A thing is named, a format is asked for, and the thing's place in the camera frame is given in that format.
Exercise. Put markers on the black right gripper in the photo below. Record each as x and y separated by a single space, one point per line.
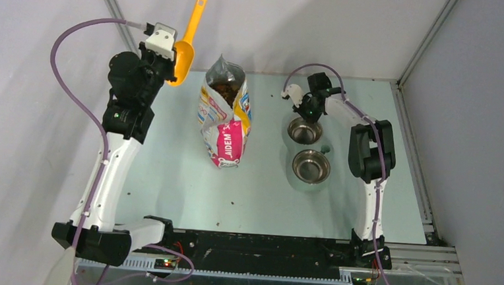
299 110

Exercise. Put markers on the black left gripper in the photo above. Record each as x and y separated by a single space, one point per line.
169 64

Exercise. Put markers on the steel bowl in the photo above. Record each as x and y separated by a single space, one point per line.
304 133
311 167

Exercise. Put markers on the yellow plastic scoop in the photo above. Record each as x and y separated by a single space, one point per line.
184 48

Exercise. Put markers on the colourful pet food bag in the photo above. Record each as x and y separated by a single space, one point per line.
225 130

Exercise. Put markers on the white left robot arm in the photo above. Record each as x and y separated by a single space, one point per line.
91 229

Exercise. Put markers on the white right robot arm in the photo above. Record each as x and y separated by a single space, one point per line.
371 154

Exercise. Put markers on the small green object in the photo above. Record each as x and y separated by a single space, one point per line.
325 149

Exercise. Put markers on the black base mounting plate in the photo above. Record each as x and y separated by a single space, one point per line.
261 254

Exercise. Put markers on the right circuit board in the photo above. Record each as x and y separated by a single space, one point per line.
364 281

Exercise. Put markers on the circuit board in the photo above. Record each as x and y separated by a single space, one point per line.
165 264
364 281

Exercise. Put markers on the left circuit board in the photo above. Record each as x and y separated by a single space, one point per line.
165 264

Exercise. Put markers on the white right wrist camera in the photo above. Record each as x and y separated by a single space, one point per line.
293 92

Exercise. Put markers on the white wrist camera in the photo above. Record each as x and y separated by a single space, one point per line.
161 39
293 92

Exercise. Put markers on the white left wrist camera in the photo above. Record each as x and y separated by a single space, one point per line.
161 39

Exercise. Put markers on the aluminium frame rail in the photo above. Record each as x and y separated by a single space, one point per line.
396 259

